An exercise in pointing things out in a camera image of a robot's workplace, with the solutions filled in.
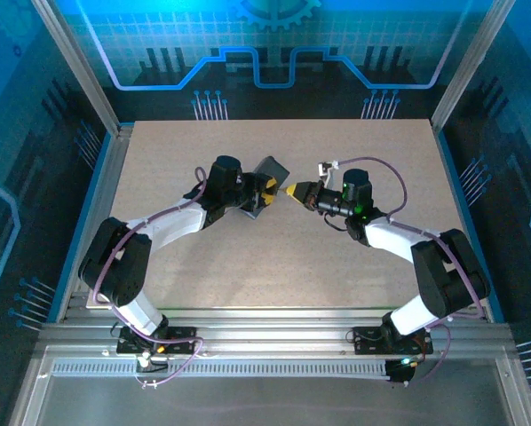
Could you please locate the starry night painted box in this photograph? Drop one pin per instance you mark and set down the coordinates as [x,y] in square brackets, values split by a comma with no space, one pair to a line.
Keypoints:
[272,171]

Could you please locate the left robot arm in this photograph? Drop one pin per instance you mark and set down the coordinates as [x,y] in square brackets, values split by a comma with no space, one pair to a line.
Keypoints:
[114,270]

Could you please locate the arm base electronics board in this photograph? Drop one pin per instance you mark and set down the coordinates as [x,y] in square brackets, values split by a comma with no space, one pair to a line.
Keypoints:
[143,360]
[401,373]

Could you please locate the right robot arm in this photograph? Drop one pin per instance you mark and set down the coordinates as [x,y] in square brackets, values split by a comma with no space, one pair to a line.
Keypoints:
[443,270]

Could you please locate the blue table edge strip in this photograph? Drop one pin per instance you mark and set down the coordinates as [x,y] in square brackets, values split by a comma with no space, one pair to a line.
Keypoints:
[86,213]

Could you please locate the grey metal bottom panel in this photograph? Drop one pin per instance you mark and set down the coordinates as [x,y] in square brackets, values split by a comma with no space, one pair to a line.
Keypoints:
[270,399]

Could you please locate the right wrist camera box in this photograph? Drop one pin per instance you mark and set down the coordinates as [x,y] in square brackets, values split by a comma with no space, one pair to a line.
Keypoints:
[324,168]

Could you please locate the aluminium side frame rail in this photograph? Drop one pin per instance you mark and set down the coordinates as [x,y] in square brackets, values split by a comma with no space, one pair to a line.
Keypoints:
[100,213]

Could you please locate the aluminium front frame rail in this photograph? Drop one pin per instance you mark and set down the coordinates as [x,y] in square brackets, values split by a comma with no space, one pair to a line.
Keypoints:
[270,330]

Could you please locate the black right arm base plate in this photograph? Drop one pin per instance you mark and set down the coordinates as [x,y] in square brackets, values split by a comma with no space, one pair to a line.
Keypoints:
[367,339]

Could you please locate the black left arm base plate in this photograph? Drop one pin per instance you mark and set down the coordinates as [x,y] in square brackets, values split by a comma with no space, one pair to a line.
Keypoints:
[181,335]

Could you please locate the aluminium frame post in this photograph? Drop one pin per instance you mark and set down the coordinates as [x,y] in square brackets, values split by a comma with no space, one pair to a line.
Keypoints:
[79,66]
[469,62]

